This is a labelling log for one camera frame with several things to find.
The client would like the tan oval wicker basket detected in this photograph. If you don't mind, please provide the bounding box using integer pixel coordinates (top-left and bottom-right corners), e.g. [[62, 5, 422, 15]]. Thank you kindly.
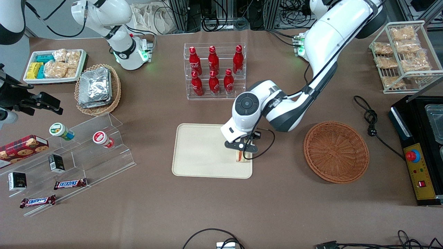
[[74, 64, 121, 116]]

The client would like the white rectangular snack tray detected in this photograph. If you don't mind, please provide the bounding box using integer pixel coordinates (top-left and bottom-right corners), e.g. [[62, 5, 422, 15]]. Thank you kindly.
[[23, 49, 87, 84]]

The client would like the silver foil pack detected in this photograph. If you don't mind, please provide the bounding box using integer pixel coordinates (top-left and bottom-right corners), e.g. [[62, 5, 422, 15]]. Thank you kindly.
[[78, 69, 113, 109], [79, 68, 110, 103]]

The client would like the red cola bottle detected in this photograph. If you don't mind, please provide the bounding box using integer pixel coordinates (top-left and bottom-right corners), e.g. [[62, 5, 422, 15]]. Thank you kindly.
[[191, 71, 204, 97], [209, 70, 220, 96], [224, 69, 235, 94], [208, 46, 220, 75], [189, 46, 203, 76], [233, 45, 244, 75]]

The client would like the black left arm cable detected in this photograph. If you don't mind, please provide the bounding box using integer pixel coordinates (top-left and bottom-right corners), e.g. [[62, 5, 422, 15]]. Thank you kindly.
[[244, 2, 383, 159]]

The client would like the red tartan cookie box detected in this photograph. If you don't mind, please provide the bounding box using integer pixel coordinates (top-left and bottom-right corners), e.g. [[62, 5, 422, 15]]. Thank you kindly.
[[0, 135, 49, 169]]

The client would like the brown round wicker basket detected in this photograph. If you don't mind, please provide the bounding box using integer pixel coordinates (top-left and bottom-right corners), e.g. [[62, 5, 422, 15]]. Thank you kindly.
[[304, 121, 370, 184]]

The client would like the red lid white cup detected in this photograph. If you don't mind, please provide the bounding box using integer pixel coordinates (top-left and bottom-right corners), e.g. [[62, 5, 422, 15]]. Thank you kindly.
[[92, 131, 115, 149]]

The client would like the green lid white cup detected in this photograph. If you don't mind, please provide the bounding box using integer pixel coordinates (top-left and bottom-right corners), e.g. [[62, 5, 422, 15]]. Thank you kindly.
[[49, 122, 75, 141]]

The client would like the black power cable with plug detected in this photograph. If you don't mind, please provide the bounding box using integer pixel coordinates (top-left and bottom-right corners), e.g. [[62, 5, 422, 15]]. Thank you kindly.
[[353, 95, 405, 161]]

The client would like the bagged pastry snack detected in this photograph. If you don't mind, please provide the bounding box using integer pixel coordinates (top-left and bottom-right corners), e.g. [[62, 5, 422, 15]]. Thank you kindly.
[[400, 52, 431, 72], [381, 75, 405, 89], [375, 56, 398, 69], [372, 42, 393, 56], [390, 26, 416, 41], [395, 40, 422, 54]]

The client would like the small black carton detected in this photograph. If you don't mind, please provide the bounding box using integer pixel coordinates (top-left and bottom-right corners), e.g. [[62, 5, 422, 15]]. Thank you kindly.
[[8, 172, 27, 192], [48, 154, 65, 173]]

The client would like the triangular sandwich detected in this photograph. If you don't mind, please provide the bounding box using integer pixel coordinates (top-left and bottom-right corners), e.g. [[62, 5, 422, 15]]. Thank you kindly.
[[235, 149, 251, 164]]

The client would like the aluminium frame equipment rack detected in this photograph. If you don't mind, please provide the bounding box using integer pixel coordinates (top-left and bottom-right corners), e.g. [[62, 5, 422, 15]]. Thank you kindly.
[[168, 0, 281, 32]]

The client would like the clear acrylic bottle rack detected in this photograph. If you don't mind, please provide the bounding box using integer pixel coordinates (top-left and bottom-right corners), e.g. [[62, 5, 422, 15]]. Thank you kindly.
[[184, 43, 246, 101]]

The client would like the Snickers chocolate bar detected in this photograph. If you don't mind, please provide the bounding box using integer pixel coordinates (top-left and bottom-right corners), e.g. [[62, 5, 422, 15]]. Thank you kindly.
[[54, 178, 88, 190], [20, 195, 56, 209]]

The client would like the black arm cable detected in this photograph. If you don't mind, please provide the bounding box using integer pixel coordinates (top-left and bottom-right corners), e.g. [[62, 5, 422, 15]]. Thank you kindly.
[[244, 2, 383, 159], [26, 0, 87, 38]]

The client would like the black appliance box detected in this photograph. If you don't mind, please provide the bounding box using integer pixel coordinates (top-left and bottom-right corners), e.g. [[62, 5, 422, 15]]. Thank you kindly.
[[388, 95, 443, 207]]

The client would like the yellow snack pack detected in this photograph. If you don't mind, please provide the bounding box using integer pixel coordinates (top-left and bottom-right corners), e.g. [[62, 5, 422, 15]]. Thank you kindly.
[[26, 62, 44, 80]]

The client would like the beige plastic tray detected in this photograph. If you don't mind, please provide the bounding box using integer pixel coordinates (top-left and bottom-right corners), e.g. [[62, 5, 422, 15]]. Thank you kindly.
[[172, 123, 253, 179]]

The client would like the white cloth bag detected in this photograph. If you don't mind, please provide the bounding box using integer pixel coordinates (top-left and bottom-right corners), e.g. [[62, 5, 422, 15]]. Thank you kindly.
[[131, 3, 170, 35]]

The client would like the yellow control panel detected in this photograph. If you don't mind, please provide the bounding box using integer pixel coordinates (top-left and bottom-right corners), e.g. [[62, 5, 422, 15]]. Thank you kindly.
[[403, 143, 437, 200]]

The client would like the clear acrylic stepped shelf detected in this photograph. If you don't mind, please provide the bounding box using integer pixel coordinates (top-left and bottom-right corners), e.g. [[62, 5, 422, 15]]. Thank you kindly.
[[0, 112, 136, 217]]

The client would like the white wire rack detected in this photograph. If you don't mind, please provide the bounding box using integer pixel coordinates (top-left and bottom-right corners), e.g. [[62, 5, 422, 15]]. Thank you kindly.
[[369, 21, 443, 94]]

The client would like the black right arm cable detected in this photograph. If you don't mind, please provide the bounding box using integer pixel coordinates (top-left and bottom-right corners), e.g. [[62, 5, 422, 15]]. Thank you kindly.
[[26, 0, 87, 38]]

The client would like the black looped cable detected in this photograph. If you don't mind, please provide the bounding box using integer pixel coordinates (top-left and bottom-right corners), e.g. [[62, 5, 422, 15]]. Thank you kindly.
[[182, 228, 244, 249]]

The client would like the black cable with connector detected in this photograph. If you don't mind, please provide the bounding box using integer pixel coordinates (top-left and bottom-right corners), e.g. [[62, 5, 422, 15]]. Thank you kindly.
[[315, 230, 443, 249]]

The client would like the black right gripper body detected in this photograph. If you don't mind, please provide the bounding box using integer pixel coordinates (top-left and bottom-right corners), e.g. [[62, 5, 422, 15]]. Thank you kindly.
[[0, 87, 39, 117]]

